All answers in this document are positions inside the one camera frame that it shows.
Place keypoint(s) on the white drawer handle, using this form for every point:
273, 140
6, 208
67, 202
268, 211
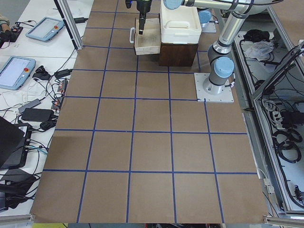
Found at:
131, 35

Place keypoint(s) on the light wooden drawer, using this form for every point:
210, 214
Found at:
150, 41

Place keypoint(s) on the blue teach pendant near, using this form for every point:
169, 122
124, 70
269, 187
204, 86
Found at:
15, 72

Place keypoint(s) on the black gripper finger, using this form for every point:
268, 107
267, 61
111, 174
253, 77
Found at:
141, 25

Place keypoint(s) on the black power adapter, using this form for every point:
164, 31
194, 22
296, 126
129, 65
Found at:
80, 20

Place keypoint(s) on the white cloth rag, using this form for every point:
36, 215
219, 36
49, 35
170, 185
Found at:
259, 50

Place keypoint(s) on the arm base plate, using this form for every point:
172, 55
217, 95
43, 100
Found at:
207, 92

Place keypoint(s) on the black laptop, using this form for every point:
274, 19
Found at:
14, 142

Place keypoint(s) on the blue teach pendant far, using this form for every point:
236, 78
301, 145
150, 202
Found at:
46, 29

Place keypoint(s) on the white foam tray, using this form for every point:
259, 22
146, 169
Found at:
179, 26

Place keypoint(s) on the blue teach pendant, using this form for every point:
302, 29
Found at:
15, 72
46, 29

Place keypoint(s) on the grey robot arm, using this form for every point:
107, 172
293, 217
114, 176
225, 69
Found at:
239, 11
143, 6

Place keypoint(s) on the dark brown wooden cabinet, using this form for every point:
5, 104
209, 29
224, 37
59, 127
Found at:
177, 54

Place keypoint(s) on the black power brick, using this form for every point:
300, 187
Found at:
37, 115

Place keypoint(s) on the aluminium frame post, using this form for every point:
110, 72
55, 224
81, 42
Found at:
68, 19

